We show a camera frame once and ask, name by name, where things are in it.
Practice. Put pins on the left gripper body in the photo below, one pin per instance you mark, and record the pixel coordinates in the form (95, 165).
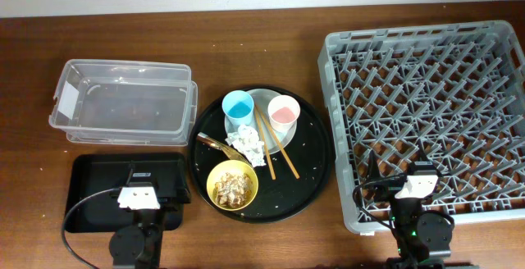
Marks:
(168, 206)

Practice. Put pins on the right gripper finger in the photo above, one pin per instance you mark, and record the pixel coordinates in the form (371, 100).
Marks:
(423, 160)
(372, 166)

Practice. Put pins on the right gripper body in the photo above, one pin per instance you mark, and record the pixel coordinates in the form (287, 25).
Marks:
(390, 188)

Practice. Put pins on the nut shell food scraps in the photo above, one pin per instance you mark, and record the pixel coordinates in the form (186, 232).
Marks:
(233, 190)

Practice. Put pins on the yellow bowl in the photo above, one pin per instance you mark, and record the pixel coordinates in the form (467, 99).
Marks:
(233, 167)

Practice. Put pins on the wooden chopstick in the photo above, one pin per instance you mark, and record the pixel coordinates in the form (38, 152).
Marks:
(261, 134)
(278, 143)

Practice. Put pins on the gold snack wrapper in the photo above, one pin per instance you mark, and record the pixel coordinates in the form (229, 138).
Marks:
(230, 152)

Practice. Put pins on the pink plastic cup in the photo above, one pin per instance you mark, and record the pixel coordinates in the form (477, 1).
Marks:
(283, 111)

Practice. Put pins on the white tissue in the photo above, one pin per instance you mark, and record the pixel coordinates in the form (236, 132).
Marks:
(247, 142)

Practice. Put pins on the blue plastic cup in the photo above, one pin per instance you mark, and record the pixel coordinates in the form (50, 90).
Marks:
(238, 105)

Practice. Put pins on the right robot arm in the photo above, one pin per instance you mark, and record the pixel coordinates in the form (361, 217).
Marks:
(423, 237)

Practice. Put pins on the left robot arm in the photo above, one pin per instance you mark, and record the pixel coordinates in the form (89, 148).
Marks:
(139, 244)

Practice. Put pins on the grey dishwasher rack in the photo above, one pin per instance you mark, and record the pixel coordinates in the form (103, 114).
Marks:
(455, 91)

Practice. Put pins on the clear plastic waste bin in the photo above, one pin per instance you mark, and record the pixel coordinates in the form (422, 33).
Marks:
(125, 102)

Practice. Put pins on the black rectangular tray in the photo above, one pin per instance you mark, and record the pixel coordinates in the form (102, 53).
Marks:
(92, 173)

